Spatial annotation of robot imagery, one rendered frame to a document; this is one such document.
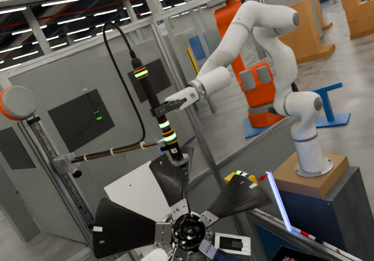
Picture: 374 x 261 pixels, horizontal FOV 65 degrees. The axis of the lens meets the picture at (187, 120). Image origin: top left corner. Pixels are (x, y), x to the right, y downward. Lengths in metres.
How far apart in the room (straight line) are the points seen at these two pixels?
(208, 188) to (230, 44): 1.14
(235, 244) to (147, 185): 0.49
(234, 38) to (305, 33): 7.76
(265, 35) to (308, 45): 7.56
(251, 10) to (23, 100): 1.09
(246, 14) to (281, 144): 1.34
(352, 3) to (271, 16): 8.74
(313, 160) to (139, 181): 0.86
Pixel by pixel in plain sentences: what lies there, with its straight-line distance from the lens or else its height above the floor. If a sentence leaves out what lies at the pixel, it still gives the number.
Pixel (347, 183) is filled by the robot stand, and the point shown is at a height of 0.92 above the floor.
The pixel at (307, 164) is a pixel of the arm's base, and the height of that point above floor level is 1.05.
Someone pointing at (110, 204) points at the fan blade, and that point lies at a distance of 1.17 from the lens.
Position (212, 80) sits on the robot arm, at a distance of 1.10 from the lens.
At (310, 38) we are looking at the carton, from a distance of 8.92.
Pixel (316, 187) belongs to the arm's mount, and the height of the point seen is 0.99.
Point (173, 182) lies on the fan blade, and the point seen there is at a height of 1.33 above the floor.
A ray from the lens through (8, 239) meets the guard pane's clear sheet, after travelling 1.83.
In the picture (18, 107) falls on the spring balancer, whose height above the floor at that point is 1.86.
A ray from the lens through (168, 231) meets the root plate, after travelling 1.19.
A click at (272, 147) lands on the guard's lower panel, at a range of 2.32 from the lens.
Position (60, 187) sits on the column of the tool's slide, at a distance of 1.58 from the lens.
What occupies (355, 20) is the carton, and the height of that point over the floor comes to 0.48.
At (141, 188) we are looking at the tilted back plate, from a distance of 1.47.
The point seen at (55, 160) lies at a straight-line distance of 1.50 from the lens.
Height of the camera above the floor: 1.84
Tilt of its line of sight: 14 degrees down
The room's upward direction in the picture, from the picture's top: 23 degrees counter-clockwise
